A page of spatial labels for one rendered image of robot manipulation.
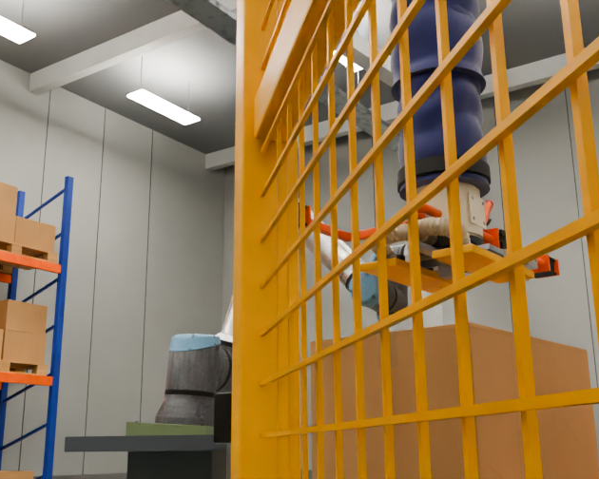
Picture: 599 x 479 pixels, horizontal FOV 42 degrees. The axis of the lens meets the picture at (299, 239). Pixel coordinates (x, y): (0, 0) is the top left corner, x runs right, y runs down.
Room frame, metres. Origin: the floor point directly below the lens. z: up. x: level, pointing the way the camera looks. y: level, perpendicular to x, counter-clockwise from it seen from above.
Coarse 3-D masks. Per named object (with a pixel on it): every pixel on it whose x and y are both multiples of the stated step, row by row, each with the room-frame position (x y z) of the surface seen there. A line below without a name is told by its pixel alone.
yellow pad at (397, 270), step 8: (400, 256) 1.79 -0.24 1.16; (360, 264) 1.76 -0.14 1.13; (368, 264) 1.74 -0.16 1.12; (376, 264) 1.73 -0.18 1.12; (392, 264) 1.71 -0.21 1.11; (400, 264) 1.72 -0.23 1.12; (408, 264) 1.74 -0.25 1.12; (368, 272) 1.77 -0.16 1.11; (376, 272) 1.77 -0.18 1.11; (392, 272) 1.77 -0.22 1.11; (400, 272) 1.77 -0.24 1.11; (408, 272) 1.77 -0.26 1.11; (424, 272) 1.80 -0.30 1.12; (432, 272) 1.83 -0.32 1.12; (392, 280) 1.86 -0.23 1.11; (400, 280) 1.86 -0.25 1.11; (408, 280) 1.86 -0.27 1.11; (424, 280) 1.86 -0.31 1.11; (432, 280) 1.87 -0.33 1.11; (440, 280) 1.87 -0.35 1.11; (448, 280) 1.90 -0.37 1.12; (424, 288) 1.96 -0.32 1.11; (432, 288) 1.96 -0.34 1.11; (440, 288) 1.96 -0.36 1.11
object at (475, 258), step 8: (448, 248) 1.62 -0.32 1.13; (464, 248) 1.59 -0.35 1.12; (472, 248) 1.58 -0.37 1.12; (480, 248) 1.61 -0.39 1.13; (432, 256) 1.64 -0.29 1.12; (440, 256) 1.63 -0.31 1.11; (448, 256) 1.62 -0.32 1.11; (464, 256) 1.62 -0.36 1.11; (472, 256) 1.62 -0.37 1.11; (480, 256) 1.62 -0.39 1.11; (488, 256) 1.64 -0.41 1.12; (496, 256) 1.68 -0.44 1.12; (448, 264) 1.70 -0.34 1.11; (464, 264) 1.70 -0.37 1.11; (472, 264) 1.70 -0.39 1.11; (480, 264) 1.70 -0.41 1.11; (488, 264) 1.70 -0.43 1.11; (472, 272) 1.77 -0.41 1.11; (528, 272) 1.81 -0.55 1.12; (496, 280) 1.87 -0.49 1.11; (504, 280) 1.87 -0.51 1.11
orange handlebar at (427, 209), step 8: (424, 208) 1.67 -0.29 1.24; (432, 208) 1.69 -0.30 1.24; (424, 216) 1.74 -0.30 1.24; (432, 216) 1.71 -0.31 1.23; (440, 216) 1.72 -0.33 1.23; (320, 224) 1.82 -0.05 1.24; (320, 232) 1.84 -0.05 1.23; (328, 232) 1.85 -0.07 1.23; (344, 232) 1.90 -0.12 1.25; (360, 232) 1.90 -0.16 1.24; (368, 232) 1.88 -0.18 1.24; (344, 240) 1.92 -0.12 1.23; (488, 240) 1.93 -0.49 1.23; (544, 264) 2.22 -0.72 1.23
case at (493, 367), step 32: (352, 352) 1.65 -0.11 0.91; (448, 352) 1.50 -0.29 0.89; (480, 352) 1.49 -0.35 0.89; (512, 352) 1.60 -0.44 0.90; (544, 352) 1.72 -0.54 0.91; (576, 352) 1.87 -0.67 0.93; (352, 384) 1.65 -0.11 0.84; (448, 384) 1.50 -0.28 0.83; (480, 384) 1.48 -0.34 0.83; (512, 384) 1.59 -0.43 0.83; (544, 384) 1.71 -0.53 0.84; (576, 384) 1.85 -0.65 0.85; (352, 416) 1.65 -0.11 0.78; (480, 416) 1.48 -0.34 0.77; (512, 416) 1.58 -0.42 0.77; (544, 416) 1.70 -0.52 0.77; (576, 416) 1.84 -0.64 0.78; (352, 448) 1.65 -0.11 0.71; (416, 448) 1.55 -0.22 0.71; (448, 448) 1.51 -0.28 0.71; (480, 448) 1.47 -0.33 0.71; (512, 448) 1.57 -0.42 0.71; (544, 448) 1.69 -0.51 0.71; (576, 448) 1.82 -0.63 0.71
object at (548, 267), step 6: (540, 258) 2.23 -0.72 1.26; (546, 258) 2.22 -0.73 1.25; (546, 264) 2.22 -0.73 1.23; (552, 264) 2.28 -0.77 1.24; (558, 264) 2.28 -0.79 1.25; (534, 270) 2.25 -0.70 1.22; (540, 270) 2.23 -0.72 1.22; (546, 270) 2.22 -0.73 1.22; (552, 270) 2.27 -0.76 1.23; (558, 270) 2.28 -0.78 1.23; (534, 276) 2.29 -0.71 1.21; (540, 276) 2.29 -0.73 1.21; (546, 276) 2.29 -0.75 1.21; (552, 276) 2.29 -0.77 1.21
